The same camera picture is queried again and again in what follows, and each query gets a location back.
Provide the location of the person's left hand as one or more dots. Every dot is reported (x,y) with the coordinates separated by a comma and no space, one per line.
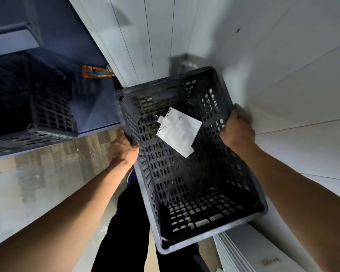
(123,151)

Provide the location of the person's right hand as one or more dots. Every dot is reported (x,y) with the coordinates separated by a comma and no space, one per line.
(239,133)

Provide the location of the black plastic crate oval holes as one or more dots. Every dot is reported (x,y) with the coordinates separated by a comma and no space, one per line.
(204,195)

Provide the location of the dark grey plastic crate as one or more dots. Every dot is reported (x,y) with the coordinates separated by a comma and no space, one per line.
(51,110)

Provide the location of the person's left forearm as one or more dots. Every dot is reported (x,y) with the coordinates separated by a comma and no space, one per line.
(59,218)

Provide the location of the person's right forearm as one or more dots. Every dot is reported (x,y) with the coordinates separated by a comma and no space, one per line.
(306,206)

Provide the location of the purple left shoe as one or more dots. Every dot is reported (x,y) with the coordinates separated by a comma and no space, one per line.
(131,178)

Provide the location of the white torn paper sheet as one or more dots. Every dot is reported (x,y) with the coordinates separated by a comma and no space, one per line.
(178,133)

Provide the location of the dark blue metal shelf unit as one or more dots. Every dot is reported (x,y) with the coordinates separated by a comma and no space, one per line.
(87,104)

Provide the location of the orange clear packet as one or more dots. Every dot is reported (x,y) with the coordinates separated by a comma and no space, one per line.
(96,71)

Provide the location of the black trousers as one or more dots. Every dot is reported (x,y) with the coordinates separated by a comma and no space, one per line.
(124,237)

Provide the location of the white wall radiator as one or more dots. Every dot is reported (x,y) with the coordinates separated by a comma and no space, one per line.
(243,252)

